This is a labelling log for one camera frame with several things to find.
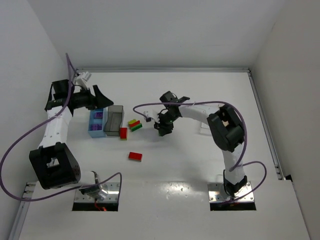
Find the red lego brick front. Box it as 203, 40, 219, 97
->
128, 152, 143, 162

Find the red green lego pile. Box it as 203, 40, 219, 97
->
128, 119, 143, 132

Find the smoky grey plastic container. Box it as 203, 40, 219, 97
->
103, 105, 124, 137

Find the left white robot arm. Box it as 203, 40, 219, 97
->
29, 79, 113, 190

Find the clear plastic container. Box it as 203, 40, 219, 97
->
199, 122, 211, 136

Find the metal base plate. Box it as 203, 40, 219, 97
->
72, 182, 120, 212
207, 182, 256, 212

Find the red lego near grey container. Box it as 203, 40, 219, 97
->
119, 127, 128, 141

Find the light blue plastic container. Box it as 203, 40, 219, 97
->
88, 108, 107, 138

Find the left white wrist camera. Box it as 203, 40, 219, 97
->
75, 71, 92, 90

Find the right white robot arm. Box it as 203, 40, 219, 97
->
154, 91, 247, 198

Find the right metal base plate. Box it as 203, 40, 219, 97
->
207, 182, 256, 212

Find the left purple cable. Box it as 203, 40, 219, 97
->
0, 52, 123, 202

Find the purple round lego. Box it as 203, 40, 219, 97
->
93, 111, 104, 119
90, 123, 102, 131

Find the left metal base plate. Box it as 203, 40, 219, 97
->
72, 182, 120, 212

